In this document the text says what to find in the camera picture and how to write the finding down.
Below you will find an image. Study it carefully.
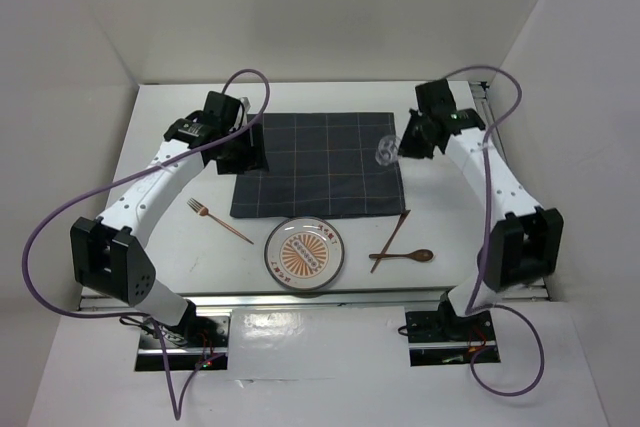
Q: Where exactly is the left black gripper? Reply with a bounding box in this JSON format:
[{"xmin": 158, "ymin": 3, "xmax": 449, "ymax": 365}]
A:
[{"xmin": 215, "ymin": 122, "xmax": 269, "ymax": 175}]

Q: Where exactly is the small clear glass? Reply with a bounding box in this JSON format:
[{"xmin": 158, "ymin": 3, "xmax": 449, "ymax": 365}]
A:
[{"xmin": 375, "ymin": 135, "xmax": 401, "ymax": 167}]

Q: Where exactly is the dark grey checked cloth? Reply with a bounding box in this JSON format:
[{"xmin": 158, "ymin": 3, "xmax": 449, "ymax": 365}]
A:
[{"xmin": 230, "ymin": 112, "xmax": 406, "ymax": 220}]

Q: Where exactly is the copper fork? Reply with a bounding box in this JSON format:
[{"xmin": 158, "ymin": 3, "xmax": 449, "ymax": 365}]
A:
[{"xmin": 187, "ymin": 198, "xmax": 254, "ymax": 245}]

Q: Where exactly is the patterned ceramic plate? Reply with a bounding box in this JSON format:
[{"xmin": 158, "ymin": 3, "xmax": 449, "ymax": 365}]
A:
[{"xmin": 264, "ymin": 217, "xmax": 345, "ymax": 292}]

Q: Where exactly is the brown wooden spoon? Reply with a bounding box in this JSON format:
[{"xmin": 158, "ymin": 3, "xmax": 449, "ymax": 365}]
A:
[{"xmin": 369, "ymin": 249, "xmax": 434, "ymax": 262}]

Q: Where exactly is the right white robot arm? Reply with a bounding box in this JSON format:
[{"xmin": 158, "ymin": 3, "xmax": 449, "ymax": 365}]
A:
[{"xmin": 398, "ymin": 80, "xmax": 564, "ymax": 339}]

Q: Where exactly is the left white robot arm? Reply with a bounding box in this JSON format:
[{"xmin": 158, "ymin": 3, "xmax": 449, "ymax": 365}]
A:
[{"xmin": 70, "ymin": 91, "xmax": 267, "ymax": 346}]

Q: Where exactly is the copper knife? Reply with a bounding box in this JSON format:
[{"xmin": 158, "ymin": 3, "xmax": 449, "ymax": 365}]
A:
[{"xmin": 370, "ymin": 209, "xmax": 411, "ymax": 274}]

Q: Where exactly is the aluminium frame rail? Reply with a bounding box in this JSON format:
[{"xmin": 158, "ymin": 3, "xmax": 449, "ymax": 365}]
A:
[{"xmin": 469, "ymin": 79, "xmax": 551, "ymax": 303}]

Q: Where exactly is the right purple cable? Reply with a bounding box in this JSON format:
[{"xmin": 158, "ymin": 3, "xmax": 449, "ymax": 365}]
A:
[{"xmin": 447, "ymin": 64, "xmax": 547, "ymax": 395}]

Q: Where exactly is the purple cable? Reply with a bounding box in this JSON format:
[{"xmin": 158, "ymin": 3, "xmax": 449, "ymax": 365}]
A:
[
  {"xmin": 447, "ymin": 64, "xmax": 547, "ymax": 395},
  {"xmin": 21, "ymin": 67, "xmax": 272, "ymax": 421}
]

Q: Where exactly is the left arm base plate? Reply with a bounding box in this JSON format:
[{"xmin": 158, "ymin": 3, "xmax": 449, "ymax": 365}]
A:
[{"xmin": 121, "ymin": 312, "xmax": 231, "ymax": 372}]

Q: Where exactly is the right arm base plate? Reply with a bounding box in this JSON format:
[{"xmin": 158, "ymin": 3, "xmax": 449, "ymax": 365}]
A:
[{"xmin": 397, "ymin": 309, "xmax": 501, "ymax": 367}]

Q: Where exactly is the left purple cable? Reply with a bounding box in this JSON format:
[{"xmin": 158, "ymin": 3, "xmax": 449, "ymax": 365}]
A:
[{"xmin": 21, "ymin": 67, "xmax": 272, "ymax": 421}]

